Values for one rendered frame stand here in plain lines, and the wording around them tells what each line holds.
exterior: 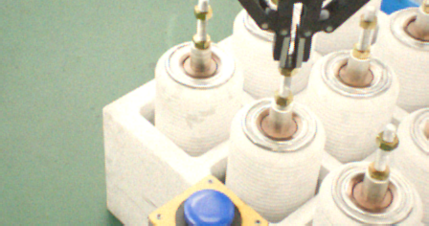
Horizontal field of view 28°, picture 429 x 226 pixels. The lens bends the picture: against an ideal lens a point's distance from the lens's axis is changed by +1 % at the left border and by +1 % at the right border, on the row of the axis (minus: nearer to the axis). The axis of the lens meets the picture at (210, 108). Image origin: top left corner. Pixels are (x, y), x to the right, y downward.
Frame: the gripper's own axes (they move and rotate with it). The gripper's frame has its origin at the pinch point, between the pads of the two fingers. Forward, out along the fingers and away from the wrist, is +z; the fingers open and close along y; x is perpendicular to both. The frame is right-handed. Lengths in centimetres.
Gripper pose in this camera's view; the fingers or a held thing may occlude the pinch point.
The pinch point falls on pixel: (291, 46)
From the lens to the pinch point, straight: 78.2
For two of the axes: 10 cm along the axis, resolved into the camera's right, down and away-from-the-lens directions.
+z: -0.5, 7.2, 6.9
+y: 10.0, 0.5, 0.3
